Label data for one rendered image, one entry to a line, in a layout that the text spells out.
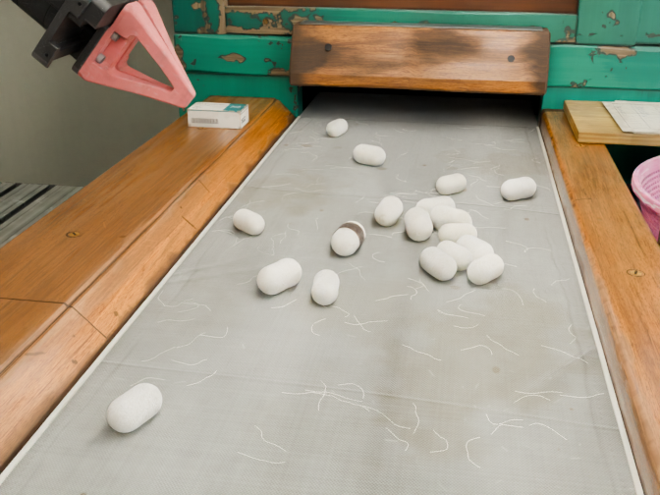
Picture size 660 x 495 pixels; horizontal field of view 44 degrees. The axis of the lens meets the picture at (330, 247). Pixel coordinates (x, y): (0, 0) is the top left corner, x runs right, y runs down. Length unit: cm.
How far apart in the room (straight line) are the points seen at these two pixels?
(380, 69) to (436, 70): 6
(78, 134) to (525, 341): 166
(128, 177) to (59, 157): 136
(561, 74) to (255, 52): 37
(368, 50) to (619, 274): 50
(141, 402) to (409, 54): 63
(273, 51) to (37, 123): 115
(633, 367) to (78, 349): 31
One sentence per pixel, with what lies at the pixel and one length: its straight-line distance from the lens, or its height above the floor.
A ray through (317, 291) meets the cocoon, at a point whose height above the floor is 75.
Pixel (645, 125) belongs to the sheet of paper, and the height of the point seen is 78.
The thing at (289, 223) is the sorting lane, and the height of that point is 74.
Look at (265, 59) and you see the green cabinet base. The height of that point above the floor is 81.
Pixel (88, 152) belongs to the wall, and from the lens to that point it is 208.
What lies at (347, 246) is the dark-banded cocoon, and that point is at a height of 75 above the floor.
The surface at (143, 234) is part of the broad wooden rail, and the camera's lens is 63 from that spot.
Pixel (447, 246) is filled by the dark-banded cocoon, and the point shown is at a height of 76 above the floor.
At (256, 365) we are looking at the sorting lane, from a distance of 49.
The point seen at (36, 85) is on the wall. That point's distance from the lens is 209.
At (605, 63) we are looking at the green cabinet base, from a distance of 103.
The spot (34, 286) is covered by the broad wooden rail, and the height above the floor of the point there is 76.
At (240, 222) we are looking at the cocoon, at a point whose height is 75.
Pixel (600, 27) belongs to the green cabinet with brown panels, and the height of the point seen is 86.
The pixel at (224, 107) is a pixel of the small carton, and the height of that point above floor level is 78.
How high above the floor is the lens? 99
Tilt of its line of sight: 23 degrees down
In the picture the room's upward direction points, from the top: straight up
